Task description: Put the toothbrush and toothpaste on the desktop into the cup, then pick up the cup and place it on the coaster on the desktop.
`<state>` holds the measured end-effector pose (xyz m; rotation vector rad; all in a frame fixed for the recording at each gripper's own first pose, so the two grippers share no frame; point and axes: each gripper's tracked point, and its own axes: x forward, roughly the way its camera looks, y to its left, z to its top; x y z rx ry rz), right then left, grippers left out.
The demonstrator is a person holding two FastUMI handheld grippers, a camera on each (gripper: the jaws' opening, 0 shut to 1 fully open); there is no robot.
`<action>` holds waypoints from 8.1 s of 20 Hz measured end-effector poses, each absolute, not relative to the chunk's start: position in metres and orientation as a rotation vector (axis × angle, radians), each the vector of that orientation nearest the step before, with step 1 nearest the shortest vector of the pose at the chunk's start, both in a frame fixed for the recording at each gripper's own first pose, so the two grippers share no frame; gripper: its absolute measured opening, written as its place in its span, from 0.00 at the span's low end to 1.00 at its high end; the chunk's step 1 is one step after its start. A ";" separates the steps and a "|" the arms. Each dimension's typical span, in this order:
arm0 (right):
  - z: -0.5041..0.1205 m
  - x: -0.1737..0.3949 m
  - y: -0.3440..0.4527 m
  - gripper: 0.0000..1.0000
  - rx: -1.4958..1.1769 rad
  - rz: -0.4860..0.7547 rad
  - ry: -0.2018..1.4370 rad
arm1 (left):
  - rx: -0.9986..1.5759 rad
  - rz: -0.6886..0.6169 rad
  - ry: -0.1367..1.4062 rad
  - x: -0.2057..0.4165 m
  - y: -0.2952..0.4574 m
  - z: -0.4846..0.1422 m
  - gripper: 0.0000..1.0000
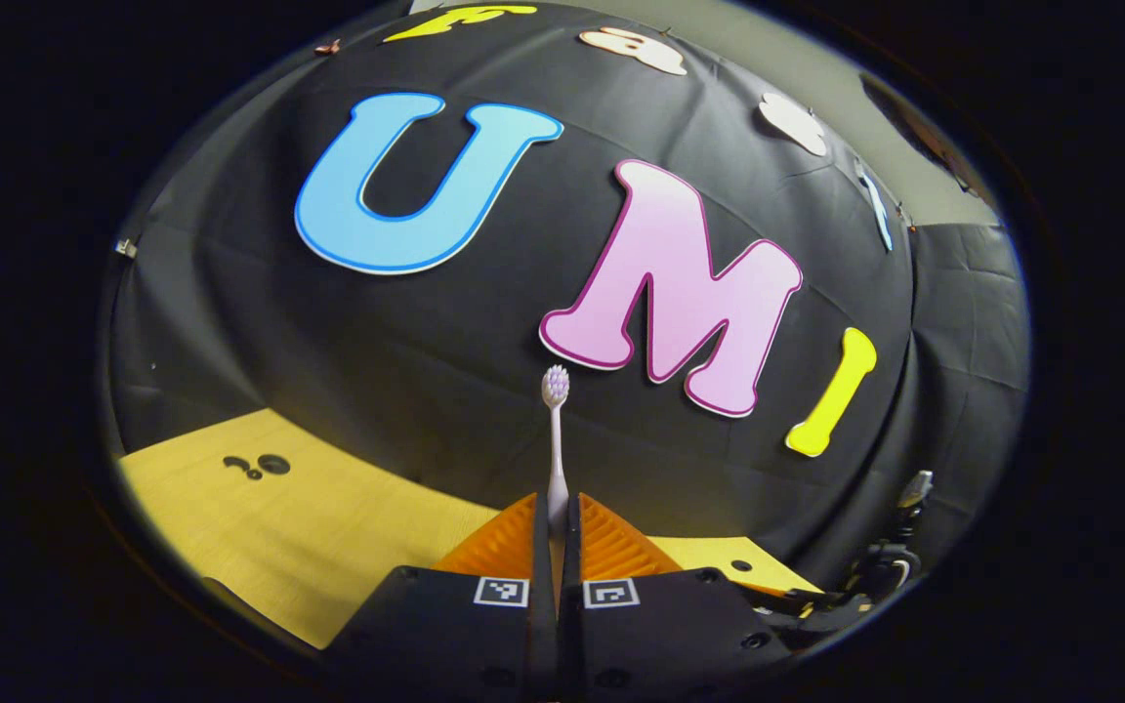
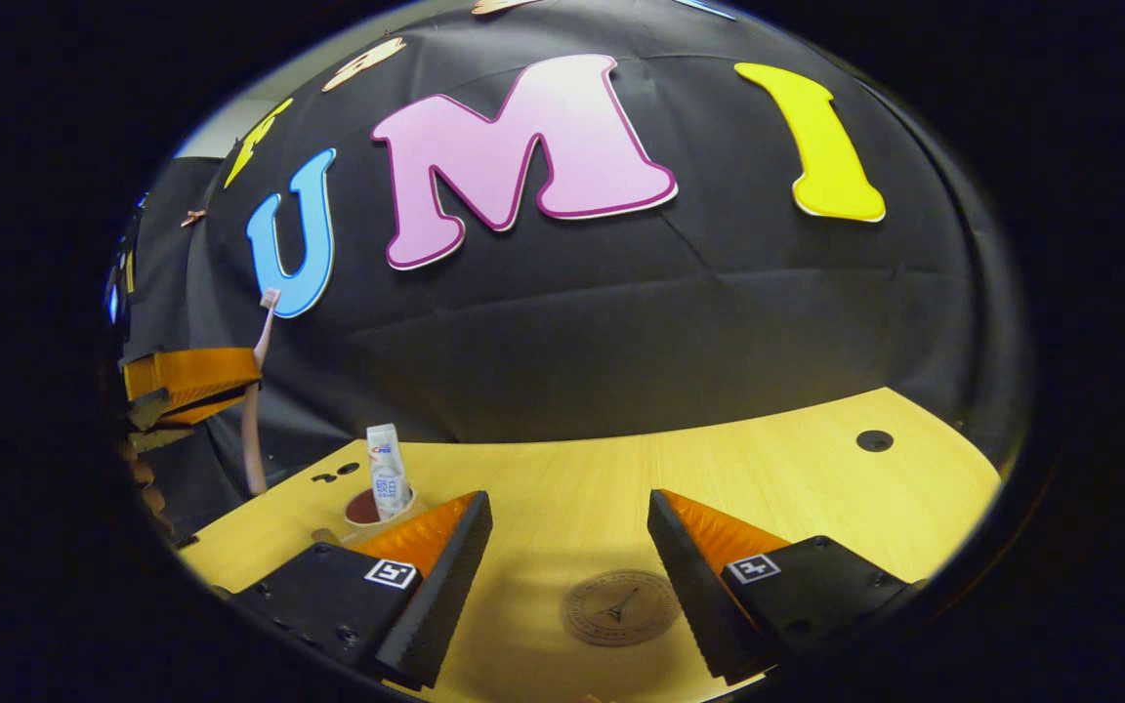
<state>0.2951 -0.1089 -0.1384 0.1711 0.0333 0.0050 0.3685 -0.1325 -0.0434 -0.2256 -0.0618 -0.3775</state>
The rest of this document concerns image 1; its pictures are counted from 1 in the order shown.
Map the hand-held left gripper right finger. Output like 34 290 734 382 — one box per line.
560 493 798 700

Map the pink toothbrush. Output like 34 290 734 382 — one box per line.
541 365 571 533

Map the black backdrop cloth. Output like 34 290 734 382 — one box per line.
104 0 1030 592

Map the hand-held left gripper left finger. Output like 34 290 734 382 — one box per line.
323 493 560 700

